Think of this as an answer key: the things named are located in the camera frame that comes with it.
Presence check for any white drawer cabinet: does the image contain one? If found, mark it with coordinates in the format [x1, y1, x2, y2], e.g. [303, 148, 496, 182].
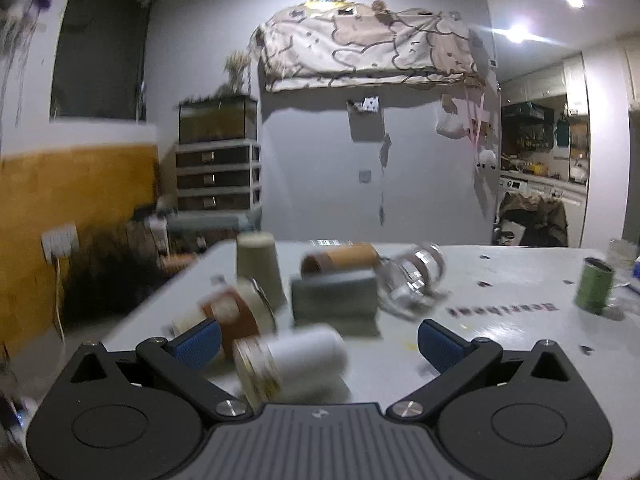
[175, 139, 262, 214]

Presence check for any white wall outlet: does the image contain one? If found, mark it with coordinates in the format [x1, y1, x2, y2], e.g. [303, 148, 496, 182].
[41, 223, 79, 263]

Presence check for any chair with draped jacket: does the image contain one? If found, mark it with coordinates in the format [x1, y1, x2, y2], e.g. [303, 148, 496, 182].
[492, 193, 568, 248]

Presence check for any white washing machine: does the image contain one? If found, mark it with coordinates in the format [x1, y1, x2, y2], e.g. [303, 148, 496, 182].
[492, 172, 587, 248]

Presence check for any white paper cup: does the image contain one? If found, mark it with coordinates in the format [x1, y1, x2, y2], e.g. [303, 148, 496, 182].
[233, 324, 347, 408]

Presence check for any dark window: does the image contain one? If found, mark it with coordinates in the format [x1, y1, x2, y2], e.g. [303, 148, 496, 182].
[50, 0, 153, 122]

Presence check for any brown white lying cup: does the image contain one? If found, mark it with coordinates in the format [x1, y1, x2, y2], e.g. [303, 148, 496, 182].
[170, 278, 277, 362]

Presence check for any ribbed clear glass cup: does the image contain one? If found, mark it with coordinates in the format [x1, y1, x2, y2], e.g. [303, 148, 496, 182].
[605, 238, 639, 282]

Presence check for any dark grey lying cup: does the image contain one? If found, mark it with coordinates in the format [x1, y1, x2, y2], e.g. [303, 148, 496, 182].
[291, 270, 378, 321]

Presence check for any clear glass lying cup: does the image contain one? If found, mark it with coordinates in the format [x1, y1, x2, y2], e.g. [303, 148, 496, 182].
[375, 243, 446, 320]

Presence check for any glass aquarium tank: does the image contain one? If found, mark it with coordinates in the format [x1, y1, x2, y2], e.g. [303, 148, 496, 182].
[178, 94, 258, 144]

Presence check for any cork-wrapped lying cup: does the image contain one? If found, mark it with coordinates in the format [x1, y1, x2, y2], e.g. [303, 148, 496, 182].
[300, 243, 381, 276]

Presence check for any beige upside-down cup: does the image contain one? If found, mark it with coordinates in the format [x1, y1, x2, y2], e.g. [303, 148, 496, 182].
[236, 232, 286, 310]

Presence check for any green tin can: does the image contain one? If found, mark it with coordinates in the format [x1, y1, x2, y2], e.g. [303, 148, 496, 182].
[574, 257, 615, 314]

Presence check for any white hanging plastic bag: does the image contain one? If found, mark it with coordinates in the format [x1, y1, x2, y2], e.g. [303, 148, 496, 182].
[435, 107, 466, 140]

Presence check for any patterned hanging blanket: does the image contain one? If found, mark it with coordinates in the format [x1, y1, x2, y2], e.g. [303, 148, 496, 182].
[250, 0, 486, 93]

